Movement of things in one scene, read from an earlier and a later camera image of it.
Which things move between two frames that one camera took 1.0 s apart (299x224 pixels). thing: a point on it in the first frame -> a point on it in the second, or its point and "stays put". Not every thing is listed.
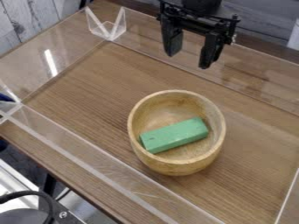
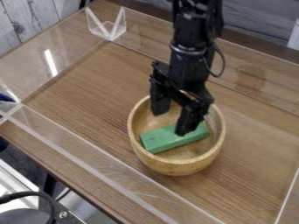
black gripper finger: (173, 36) -> (161, 98)
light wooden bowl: (168, 108) stays put
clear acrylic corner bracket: (108, 29) stays put
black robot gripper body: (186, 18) -> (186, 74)
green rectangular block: (174, 135) stays put
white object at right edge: (294, 43) stays put
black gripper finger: (212, 48) -> (192, 115)
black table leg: (50, 185) stays put
